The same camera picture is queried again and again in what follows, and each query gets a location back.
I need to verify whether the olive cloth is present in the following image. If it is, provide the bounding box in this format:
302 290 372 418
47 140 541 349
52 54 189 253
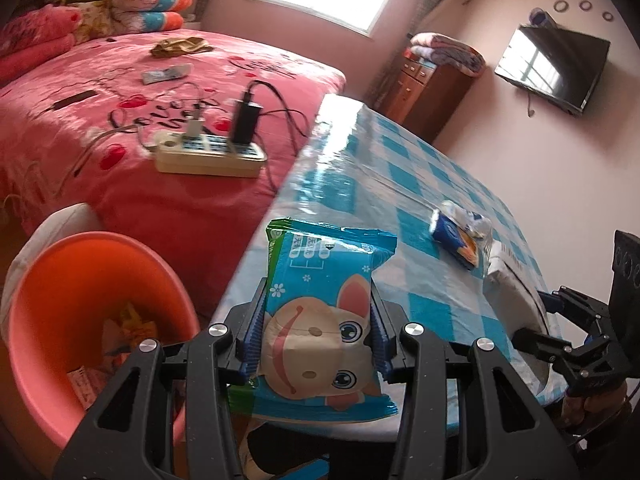
151 36 213 58

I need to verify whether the orange bin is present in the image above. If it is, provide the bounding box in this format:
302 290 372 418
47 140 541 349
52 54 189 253
7 231 201 453

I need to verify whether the white cable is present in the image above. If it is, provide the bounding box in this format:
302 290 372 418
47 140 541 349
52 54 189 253
55 125 161 196

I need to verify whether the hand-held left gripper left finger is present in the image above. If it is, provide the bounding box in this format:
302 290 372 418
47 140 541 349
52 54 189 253
52 277 271 480

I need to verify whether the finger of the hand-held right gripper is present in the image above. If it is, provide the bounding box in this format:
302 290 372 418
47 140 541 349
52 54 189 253
512 327 578 367
539 286 610 323

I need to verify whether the blue checkered tablecloth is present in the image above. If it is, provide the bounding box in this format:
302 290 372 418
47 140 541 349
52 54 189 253
212 92 551 441

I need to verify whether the black cable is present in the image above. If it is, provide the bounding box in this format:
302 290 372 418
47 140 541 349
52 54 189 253
250 80 313 196

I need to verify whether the folded pink blanket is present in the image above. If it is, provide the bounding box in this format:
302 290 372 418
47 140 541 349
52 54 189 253
0 4 83 83

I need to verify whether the black television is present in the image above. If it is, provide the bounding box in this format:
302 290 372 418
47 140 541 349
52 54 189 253
495 24 612 117

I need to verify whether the white paper scrap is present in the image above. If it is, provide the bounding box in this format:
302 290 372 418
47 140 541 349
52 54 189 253
67 367 101 408

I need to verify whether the brown wooden cabinet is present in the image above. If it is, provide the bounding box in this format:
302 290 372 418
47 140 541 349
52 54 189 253
380 45 473 143

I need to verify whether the white carton box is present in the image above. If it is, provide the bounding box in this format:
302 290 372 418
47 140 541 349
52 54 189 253
486 241 548 333

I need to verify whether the white bin liner bag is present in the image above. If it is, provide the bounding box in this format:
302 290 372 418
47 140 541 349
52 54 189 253
0 203 103 341

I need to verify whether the cream power strip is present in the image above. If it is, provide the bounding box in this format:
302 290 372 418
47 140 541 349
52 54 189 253
154 131 267 178

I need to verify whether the white charger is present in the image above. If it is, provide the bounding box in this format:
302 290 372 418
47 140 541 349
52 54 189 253
185 105 206 138

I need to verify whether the blue and white snack packet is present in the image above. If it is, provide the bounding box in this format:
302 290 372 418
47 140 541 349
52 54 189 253
431 201 493 271

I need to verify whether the folded striped blanket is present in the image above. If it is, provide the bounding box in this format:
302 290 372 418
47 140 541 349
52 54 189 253
409 32 486 78

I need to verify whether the black charger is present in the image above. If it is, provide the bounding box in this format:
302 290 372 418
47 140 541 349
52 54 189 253
230 80 263 146

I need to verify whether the blue wet wipes packet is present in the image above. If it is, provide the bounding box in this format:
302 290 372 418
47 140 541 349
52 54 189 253
227 217 398 426

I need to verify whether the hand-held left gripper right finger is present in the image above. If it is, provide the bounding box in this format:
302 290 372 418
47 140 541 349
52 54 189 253
367 285 581 480

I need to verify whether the pink bed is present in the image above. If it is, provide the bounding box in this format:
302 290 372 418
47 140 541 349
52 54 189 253
0 30 348 321

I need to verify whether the floral quilt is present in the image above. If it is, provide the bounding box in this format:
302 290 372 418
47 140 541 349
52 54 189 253
65 0 156 43

